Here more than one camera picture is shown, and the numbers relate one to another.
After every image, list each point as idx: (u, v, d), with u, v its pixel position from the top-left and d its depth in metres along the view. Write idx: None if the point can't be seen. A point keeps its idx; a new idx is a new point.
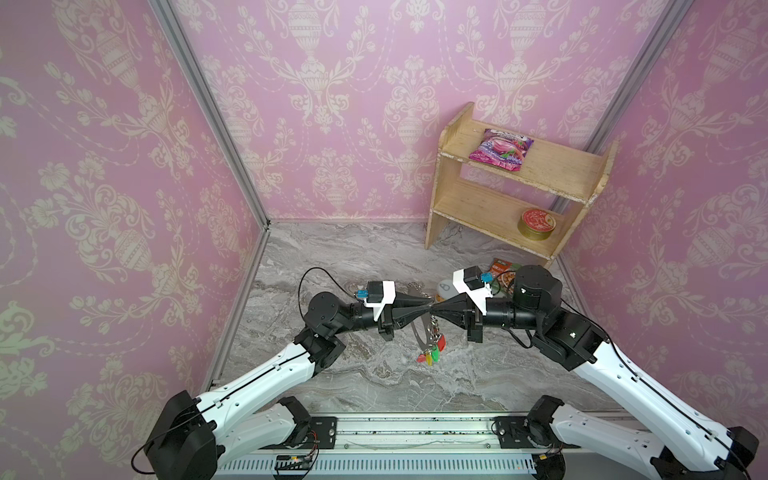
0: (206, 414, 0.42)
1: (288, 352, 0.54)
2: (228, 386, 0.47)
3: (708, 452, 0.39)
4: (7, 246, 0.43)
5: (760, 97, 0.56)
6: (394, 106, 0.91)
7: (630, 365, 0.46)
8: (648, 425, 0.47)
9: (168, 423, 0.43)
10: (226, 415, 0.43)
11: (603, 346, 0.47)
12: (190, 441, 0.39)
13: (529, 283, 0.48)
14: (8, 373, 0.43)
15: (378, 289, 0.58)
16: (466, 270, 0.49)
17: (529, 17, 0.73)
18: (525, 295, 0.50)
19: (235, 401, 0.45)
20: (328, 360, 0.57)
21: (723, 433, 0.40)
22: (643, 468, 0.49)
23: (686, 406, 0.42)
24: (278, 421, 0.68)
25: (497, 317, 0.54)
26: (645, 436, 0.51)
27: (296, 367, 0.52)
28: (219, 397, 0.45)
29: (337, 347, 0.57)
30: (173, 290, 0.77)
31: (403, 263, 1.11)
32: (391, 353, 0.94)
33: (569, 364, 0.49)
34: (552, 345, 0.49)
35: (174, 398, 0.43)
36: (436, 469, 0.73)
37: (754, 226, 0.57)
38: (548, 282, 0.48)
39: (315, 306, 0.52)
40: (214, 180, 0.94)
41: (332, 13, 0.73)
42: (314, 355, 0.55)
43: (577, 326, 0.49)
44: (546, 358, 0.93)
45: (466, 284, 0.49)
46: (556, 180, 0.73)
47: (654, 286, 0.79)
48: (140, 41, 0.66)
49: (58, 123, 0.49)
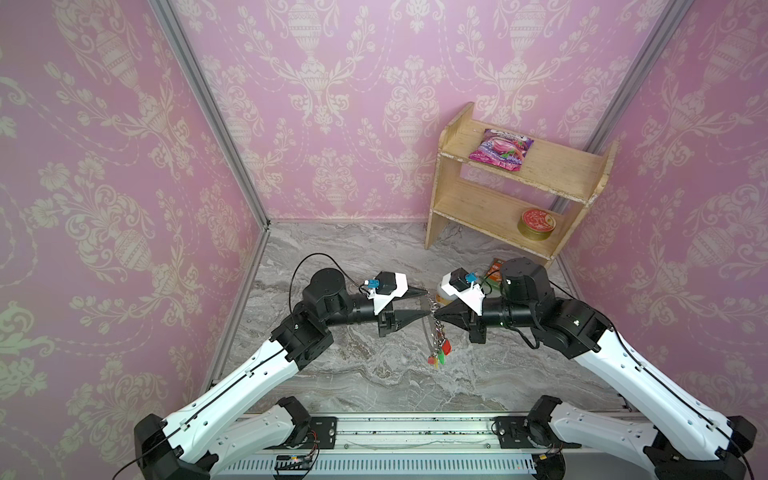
0: (171, 439, 0.40)
1: (262, 354, 0.48)
2: (197, 403, 0.43)
3: (709, 442, 0.38)
4: (7, 246, 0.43)
5: (760, 97, 0.56)
6: (394, 106, 0.91)
7: (634, 354, 0.44)
8: (648, 414, 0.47)
9: (139, 449, 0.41)
10: (193, 437, 0.40)
11: (606, 334, 0.45)
12: (157, 468, 0.37)
13: (513, 273, 0.49)
14: (8, 373, 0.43)
15: (391, 281, 0.55)
16: (451, 274, 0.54)
17: (529, 17, 0.73)
18: (511, 284, 0.50)
19: (203, 421, 0.41)
20: (312, 352, 0.50)
21: (723, 423, 0.40)
22: (638, 459, 0.49)
23: (688, 396, 0.41)
24: (276, 424, 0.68)
25: (493, 317, 0.55)
26: (639, 427, 0.51)
27: (271, 371, 0.46)
28: (186, 417, 0.41)
29: (323, 338, 0.51)
30: (172, 290, 0.76)
31: (403, 263, 1.11)
32: (391, 352, 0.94)
33: (571, 353, 0.47)
34: (552, 333, 0.47)
35: (141, 423, 0.40)
36: (436, 469, 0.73)
37: (754, 226, 0.57)
38: (530, 268, 0.49)
39: (319, 281, 0.48)
40: (214, 180, 0.94)
41: (332, 13, 0.73)
42: (295, 347, 0.49)
43: (580, 313, 0.47)
44: (546, 358, 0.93)
45: (453, 285, 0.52)
46: (556, 180, 0.73)
47: (654, 286, 0.79)
48: (140, 41, 0.66)
49: (58, 123, 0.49)
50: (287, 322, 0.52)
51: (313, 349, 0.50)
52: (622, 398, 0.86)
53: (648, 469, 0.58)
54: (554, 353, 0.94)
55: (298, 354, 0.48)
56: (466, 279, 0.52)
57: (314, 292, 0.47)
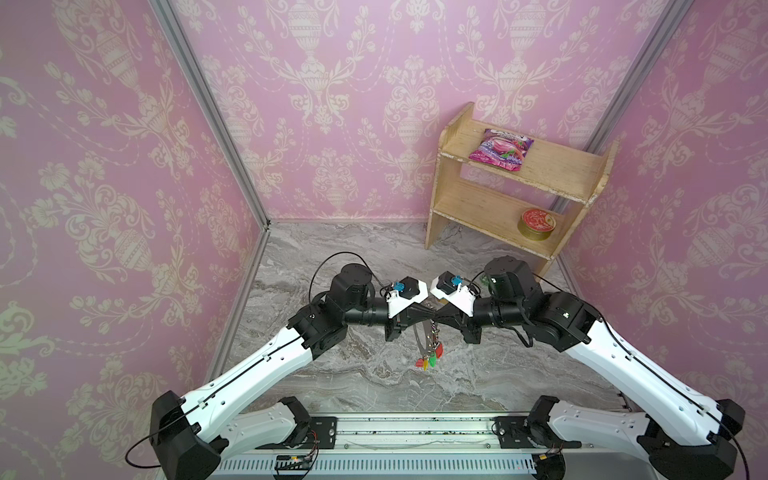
0: (190, 416, 0.40)
1: (280, 340, 0.49)
2: (214, 383, 0.44)
3: (700, 427, 0.39)
4: (7, 247, 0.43)
5: (760, 96, 0.56)
6: (394, 106, 0.91)
7: (624, 344, 0.44)
8: (639, 403, 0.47)
9: (155, 424, 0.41)
10: (210, 416, 0.41)
11: (597, 325, 0.45)
12: (175, 444, 0.38)
13: (496, 271, 0.50)
14: (8, 373, 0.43)
15: (414, 286, 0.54)
16: (438, 278, 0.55)
17: (530, 17, 0.73)
18: (496, 282, 0.51)
19: (220, 400, 0.42)
20: (327, 343, 0.51)
21: (713, 407, 0.40)
22: (634, 450, 0.49)
23: (679, 382, 0.42)
24: (278, 420, 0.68)
25: (484, 317, 0.56)
26: (632, 418, 0.52)
27: (288, 357, 0.47)
28: (204, 396, 0.42)
29: (339, 330, 0.53)
30: (173, 289, 0.77)
31: (404, 263, 1.11)
32: (391, 352, 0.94)
33: (562, 345, 0.47)
34: (541, 326, 0.47)
35: (159, 399, 0.41)
36: (436, 469, 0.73)
37: (754, 226, 0.57)
38: (513, 265, 0.49)
39: (348, 272, 0.52)
40: (214, 179, 0.94)
41: (332, 13, 0.73)
42: (309, 339, 0.49)
43: (568, 305, 0.47)
44: (546, 358, 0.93)
45: (440, 289, 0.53)
46: (556, 181, 0.73)
47: (654, 286, 0.79)
48: (140, 40, 0.66)
49: (58, 123, 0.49)
50: (302, 313, 0.53)
51: (327, 340, 0.51)
52: (622, 398, 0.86)
53: (643, 459, 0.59)
54: (555, 353, 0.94)
55: (314, 342, 0.49)
56: (452, 282, 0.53)
57: (344, 280, 0.51)
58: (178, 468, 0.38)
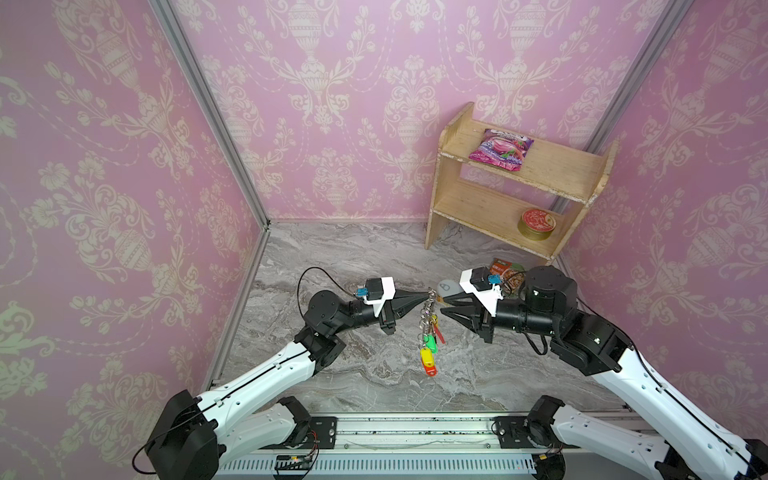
0: (207, 413, 0.42)
1: (288, 352, 0.54)
2: (229, 385, 0.47)
3: (729, 467, 0.38)
4: (7, 246, 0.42)
5: (760, 96, 0.56)
6: (393, 106, 0.91)
7: (655, 375, 0.43)
8: (661, 431, 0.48)
9: (169, 422, 0.41)
10: (226, 413, 0.43)
11: (628, 353, 0.44)
12: (191, 439, 0.39)
13: (542, 284, 0.46)
14: (8, 373, 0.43)
15: (378, 286, 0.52)
16: (473, 272, 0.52)
17: (529, 17, 0.73)
18: (538, 296, 0.47)
19: (235, 400, 0.45)
20: (327, 359, 0.57)
21: (743, 447, 0.39)
22: (643, 470, 0.50)
23: (708, 419, 0.41)
24: (278, 421, 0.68)
25: (508, 319, 0.53)
26: (649, 440, 0.51)
27: (296, 366, 0.52)
28: (220, 396, 0.45)
29: (336, 347, 0.57)
30: (172, 289, 0.76)
31: (403, 263, 1.11)
32: (391, 352, 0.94)
33: (589, 370, 0.46)
34: (572, 349, 0.46)
35: (175, 398, 0.43)
36: (436, 469, 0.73)
37: (754, 226, 0.57)
38: (562, 283, 0.45)
39: (317, 303, 0.52)
40: (214, 179, 0.94)
41: (332, 14, 0.73)
42: (314, 354, 0.55)
43: (600, 331, 0.46)
44: (547, 358, 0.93)
45: (473, 284, 0.57)
46: (555, 180, 0.73)
47: (654, 286, 0.79)
48: (140, 40, 0.66)
49: (58, 123, 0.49)
50: (306, 330, 0.51)
51: (328, 356, 0.57)
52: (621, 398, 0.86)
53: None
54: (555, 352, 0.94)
55: (317, 357, 0.55)
56: (488, 280, 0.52)
57: (313, 317, 0.51)
58: (188, 467, 0.39)
